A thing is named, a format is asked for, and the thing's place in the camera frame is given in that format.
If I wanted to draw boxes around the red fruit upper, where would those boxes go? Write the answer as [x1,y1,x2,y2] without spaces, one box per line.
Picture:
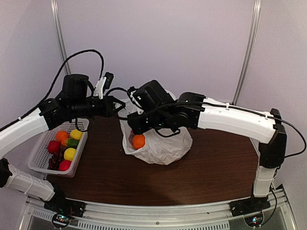
[47,140,61,154]

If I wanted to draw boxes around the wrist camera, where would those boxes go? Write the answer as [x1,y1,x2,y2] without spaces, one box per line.
[128,86,143,115]
[93,72,114,100]

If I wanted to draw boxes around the orange fruit from bag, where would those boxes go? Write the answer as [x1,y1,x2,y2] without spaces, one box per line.
[132,135,146,150]

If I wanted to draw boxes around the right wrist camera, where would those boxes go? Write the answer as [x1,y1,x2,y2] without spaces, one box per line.
[128,86,143,115]

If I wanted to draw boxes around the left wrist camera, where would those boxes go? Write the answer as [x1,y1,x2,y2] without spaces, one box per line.
[93,72,114,100]

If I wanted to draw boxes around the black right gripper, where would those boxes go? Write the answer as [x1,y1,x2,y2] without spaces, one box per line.
[127,110,171,135]

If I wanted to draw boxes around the left aluminium frame post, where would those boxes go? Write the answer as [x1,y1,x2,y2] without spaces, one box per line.
[50,0,67,62]

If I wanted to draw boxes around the circuit board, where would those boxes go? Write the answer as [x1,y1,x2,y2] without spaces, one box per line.
[244,214,264,228]
[51,214,71,229]

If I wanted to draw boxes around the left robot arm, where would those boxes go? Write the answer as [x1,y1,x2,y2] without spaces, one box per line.
[0,72,118,213]

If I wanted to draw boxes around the red fruit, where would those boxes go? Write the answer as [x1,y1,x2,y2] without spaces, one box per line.
[59,160,71,172]
[47,140,61,154]

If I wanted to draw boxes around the green pepper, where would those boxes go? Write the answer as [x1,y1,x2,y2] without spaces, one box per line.
[61,138,79,149]

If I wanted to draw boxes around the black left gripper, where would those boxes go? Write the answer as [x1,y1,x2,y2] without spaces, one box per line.
[69,95,125,117]

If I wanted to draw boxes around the right aluminium frame post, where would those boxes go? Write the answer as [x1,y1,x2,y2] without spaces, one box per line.
[232,0,261,105]

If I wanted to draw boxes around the yellow fruit lower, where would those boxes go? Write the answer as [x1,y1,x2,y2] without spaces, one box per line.
[64,148,76,161]

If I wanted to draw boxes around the red fruit lower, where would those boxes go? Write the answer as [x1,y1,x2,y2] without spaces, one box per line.
[59,160,71,172]

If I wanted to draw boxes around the left circuit board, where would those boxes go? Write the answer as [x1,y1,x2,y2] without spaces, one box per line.
[51,214,71,229]

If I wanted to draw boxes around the white perforated plastic basket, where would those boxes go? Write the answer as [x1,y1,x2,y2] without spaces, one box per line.
[27,118,89,178]

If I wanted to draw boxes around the aluminium frame post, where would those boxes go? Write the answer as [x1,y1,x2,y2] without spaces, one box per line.
[50,0,67,62]
[232,0,261,105]

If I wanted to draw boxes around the yellow fruit upper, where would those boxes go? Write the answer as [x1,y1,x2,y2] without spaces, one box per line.
[70,129,83,140]

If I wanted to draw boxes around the front aluminium rail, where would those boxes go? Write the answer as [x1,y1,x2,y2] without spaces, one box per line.
[25,188,288,230]

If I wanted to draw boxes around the white plastic bag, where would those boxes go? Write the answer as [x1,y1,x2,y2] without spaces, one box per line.
[119,89,193,165]

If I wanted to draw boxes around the yellow fruit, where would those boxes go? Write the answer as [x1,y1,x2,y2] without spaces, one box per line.
[64,148,76,161]
[70,129,83,140]

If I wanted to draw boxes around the right circuit board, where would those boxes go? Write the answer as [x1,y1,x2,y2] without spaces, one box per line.
[244,214,264,228]

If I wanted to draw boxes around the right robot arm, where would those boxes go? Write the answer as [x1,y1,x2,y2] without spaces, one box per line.
[128,80,287,216]

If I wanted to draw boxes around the dark purple grapes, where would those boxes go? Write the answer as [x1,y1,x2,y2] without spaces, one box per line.
[48,148,66,171]

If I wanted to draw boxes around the black left cable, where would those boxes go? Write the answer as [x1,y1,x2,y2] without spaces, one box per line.
[0,49,105,132]

